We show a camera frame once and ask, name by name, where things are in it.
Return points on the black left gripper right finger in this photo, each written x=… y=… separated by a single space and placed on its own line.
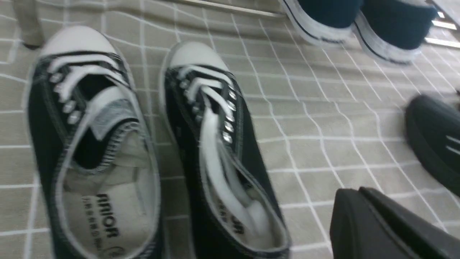
x=414 y=235

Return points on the black mesh running shoe left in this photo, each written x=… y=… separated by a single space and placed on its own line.
x=433 y=132

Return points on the metal shoe rack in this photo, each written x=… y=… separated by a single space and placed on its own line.
x=32 y=35

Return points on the black canvas sneaker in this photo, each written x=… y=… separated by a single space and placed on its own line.
x=97 y=166
x=234 y=213

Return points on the grey checked floor cloth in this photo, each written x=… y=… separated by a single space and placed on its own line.
x=324 y=118

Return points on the navy slip-on shoe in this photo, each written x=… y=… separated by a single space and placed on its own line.
x=393 y=31
x=322 y=22

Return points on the navy slip-on shoe left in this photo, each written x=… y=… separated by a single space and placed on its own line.
x=322 y=22

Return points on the navy slip-on shoe right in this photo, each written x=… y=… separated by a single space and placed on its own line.
x=393 y=31

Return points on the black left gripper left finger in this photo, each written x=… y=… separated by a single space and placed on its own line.
x=356 y=232

